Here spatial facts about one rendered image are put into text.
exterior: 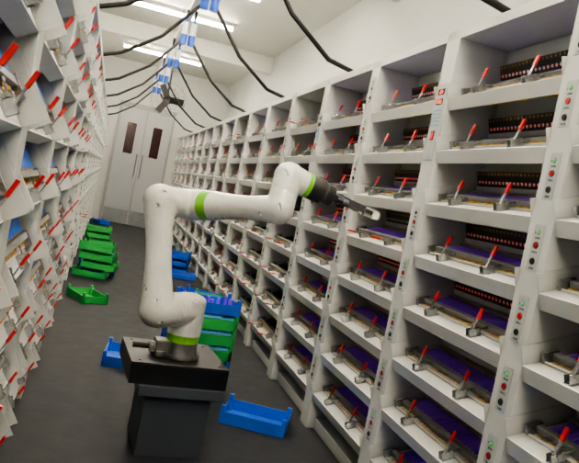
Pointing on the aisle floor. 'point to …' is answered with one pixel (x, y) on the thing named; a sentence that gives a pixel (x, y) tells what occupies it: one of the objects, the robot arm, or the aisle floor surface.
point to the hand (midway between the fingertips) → (369, 213)
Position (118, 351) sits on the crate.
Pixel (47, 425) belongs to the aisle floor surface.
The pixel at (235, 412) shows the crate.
